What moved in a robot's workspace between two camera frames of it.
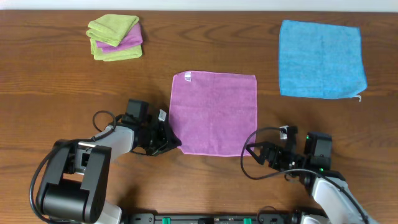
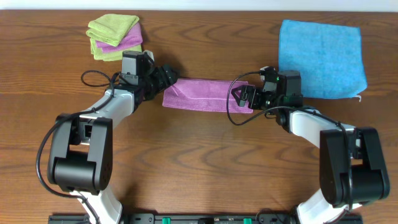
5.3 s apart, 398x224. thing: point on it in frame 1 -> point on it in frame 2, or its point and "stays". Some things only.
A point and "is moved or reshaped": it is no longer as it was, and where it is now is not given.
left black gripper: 159,134 -> 160,79
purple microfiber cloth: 214,114 is moved or reshaped
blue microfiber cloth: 320,60 stays
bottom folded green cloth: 127,53 stays
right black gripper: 273,155 -> 252,98
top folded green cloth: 111,28 stays
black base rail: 213,218 stays
